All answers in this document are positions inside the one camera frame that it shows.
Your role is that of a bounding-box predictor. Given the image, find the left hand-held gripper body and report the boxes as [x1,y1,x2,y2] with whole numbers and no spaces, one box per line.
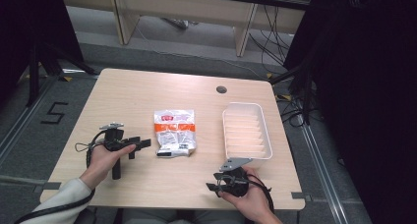
[98,122,143,181]

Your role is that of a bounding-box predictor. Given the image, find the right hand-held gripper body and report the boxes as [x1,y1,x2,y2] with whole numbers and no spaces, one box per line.
[218,157,254,198]

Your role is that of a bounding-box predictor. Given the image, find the white orange snack packet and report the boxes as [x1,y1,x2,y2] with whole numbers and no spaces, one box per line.
[153,108,199,159]

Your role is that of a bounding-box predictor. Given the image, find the white plastic basket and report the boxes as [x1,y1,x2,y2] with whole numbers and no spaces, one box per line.
[221,101,274,170]

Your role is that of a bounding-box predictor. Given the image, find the person's left hand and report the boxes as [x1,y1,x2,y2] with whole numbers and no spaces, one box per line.
[79,143,137,190]

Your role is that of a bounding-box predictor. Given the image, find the person's right hand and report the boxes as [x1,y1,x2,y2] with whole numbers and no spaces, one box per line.
[217,166,283,224]

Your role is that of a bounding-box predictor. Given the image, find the black metal stand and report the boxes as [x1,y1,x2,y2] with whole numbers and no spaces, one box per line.
[25,41,100,108]
[269,58,317,126]

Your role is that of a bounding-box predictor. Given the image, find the black curtain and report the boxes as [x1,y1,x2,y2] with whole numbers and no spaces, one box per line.
[0,0,85,104]
[282,0,417,224]

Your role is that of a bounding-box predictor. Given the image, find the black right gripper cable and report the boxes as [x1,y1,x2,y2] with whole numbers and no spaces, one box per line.
[245,173,275,216]

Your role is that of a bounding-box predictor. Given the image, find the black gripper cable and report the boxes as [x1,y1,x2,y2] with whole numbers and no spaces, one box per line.
[13,130,108,224]
[245,173,275,216]

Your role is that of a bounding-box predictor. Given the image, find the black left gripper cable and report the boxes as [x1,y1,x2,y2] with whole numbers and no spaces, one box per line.
[13,130,108,224]

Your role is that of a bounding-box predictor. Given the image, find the light wooden desk frame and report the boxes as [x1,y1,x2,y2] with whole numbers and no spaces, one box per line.
[58,0,317,58]

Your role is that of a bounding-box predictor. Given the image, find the bundle of black floor cables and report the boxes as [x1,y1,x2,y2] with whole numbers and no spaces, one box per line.
[247,3,297,75]

